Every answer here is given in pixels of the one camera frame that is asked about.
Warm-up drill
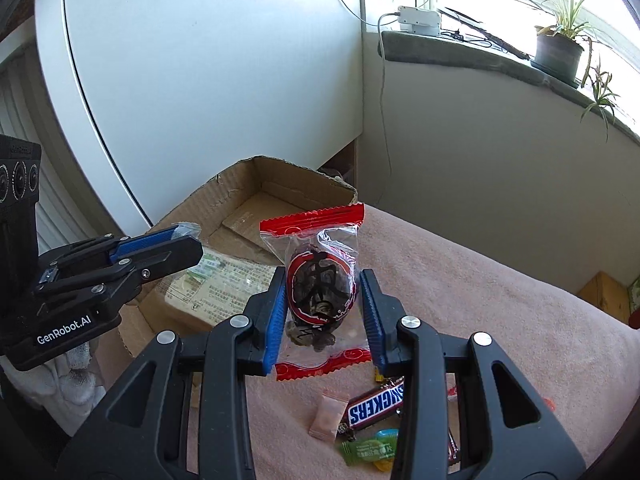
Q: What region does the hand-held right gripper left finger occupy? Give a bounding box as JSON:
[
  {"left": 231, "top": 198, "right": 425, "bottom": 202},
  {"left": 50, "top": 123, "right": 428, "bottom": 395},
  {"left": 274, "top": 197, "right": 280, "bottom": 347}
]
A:
[{"left": 70, "top": 266, "right": 289, "bottom": 480}]

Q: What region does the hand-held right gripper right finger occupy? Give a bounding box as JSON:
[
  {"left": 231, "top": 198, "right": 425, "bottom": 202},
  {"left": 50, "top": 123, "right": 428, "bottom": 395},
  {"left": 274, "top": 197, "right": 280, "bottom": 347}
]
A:
[{"left": 360, "top": 268, "right": 587, "bottom": 480}]

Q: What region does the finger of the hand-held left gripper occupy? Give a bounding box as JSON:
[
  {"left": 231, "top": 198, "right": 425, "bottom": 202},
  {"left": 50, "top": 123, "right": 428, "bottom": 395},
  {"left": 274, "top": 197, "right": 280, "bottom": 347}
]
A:
[
  {"left": 32, "top": 238, "right": 204, "bottom": 307},
  {"left": 50, "top": 226, "right": 182, "bottom": 267}
]

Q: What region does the clear bread loaf packet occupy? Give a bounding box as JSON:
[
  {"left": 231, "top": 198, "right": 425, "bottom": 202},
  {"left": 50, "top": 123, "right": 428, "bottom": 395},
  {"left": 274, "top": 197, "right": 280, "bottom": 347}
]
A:
[{"left": 165, "top": 221, "right": 279, "bottom": 333}]

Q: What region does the red and clear snack packet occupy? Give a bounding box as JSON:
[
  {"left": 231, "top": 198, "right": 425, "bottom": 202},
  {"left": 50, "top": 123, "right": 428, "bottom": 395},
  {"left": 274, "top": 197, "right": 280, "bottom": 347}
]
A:
[{"left": 259, "top": 203, "right": 374, "bottom": 384}]

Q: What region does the brown cardboard box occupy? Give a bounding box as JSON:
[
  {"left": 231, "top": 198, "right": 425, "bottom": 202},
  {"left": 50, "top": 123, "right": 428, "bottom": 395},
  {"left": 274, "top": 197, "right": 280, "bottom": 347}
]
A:
[{"left": 117, "top": 156, "right": 359, "bottom": 362}]

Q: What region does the light green snack packet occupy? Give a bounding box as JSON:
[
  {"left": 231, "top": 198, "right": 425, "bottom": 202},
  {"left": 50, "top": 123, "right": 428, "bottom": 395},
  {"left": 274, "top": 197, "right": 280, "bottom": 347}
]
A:
[{"left": 336, "top": 435, "right": 399, "bottom": 467}]

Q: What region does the small pink packet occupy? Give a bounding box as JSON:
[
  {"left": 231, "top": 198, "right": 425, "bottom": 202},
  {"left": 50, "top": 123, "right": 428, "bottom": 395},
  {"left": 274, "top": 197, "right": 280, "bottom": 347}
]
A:
[{"left": 308, "top": 390, "right": 351, "bottom": 442}]

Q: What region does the white cabinet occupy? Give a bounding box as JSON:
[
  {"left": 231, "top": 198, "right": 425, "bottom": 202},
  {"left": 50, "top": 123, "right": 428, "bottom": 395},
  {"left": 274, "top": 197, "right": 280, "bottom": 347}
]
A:
[{"left": 34, "top": 0, "right": 364, "bottom": 233}]

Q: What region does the wooden box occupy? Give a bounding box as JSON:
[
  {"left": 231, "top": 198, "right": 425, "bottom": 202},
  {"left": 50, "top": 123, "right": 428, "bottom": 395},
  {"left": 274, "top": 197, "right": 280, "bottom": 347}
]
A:
[{"left": 577, "top": 271, "right": 632, "bottom": 324}]

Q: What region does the grey stone windowsill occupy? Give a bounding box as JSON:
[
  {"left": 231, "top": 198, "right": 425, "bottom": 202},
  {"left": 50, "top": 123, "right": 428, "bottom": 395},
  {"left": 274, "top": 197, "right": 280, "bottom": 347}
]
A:
[{"left": 377, "top": 30, "right": 640, "bottom": 137}]

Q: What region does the white power adapter box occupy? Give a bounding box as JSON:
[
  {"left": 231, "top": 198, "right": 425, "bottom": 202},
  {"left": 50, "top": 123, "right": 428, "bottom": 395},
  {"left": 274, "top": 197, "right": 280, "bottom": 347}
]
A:
[{"left": 397, "top": 6, "right": 442, "bottom": 37}]

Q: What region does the black rod on windowsill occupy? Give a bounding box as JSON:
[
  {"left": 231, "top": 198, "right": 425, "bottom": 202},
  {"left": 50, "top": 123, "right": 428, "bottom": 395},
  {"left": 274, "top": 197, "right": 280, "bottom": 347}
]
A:
[{"left": 437, "top": 7, "right": 532, "bottom": 59}]

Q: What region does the potted spider plant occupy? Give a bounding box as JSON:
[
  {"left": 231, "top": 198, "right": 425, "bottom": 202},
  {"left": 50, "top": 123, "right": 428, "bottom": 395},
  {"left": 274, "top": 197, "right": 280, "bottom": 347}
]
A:
[{"left": 500, "top": 0, "right": 601, "bottom": 87}]

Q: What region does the small trailing plant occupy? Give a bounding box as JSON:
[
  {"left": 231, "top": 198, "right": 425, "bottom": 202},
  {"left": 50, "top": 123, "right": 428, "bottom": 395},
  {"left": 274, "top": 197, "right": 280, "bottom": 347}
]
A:
[{"left": 580, "top": 40, "right": 624, "bottom": 142}]

